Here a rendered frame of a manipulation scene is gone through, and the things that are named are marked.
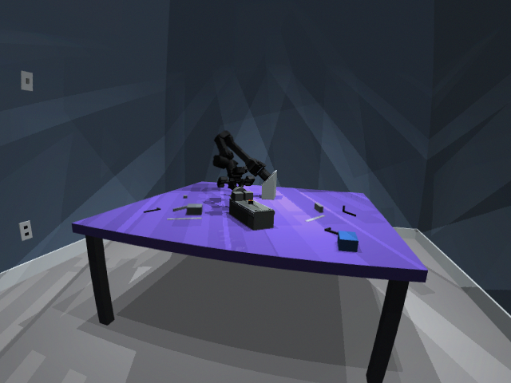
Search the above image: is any blue cube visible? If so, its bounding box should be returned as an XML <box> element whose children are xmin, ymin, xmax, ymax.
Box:
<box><xmin>338</xmin><ymin>231</ymin><xmax>358</xmax><ymax>252</ymax></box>

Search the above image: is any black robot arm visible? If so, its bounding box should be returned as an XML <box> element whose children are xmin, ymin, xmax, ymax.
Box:
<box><xmin>213</xmin><ymin>130</ymin><xmax>271</xmax><ymax>181</ymax></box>

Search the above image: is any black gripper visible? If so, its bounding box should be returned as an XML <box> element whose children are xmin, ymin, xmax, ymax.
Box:
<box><xmin>217</xmin><ymin>167</ymin><xmax>255</xmax><ymax>190</ymax></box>

